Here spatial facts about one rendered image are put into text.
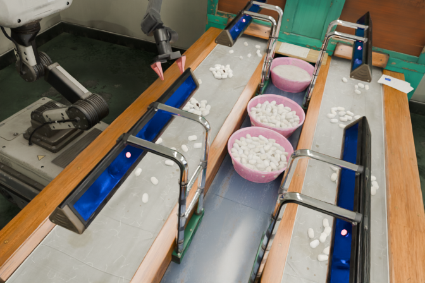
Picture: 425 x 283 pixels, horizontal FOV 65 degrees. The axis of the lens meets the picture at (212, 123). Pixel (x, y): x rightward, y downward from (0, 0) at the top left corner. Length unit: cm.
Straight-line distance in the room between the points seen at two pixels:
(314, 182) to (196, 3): 226
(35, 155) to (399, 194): 157
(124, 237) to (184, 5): 250
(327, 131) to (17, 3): 131
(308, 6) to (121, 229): 161
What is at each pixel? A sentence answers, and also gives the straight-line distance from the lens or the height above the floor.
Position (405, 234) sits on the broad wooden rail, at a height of 76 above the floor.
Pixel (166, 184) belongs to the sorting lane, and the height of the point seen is 74.
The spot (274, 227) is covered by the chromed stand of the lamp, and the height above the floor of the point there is 100.
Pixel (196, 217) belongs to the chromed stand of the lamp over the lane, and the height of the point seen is 71.
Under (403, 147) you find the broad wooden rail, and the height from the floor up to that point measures 76.
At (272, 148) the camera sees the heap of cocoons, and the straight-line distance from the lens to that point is 141.
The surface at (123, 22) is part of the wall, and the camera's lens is 363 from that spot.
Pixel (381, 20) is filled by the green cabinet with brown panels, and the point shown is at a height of 103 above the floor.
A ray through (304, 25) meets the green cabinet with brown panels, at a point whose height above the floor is 90.
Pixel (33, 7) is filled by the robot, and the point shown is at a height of 118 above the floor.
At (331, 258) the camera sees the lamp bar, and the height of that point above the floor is 106.
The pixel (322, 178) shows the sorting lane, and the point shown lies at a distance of 137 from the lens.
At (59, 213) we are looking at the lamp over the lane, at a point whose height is 109.
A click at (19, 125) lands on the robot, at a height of 47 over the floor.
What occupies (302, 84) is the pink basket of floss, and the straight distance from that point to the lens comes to 189.
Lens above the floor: 167
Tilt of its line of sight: 39 degrees down
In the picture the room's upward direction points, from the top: 7 degrees clockwise
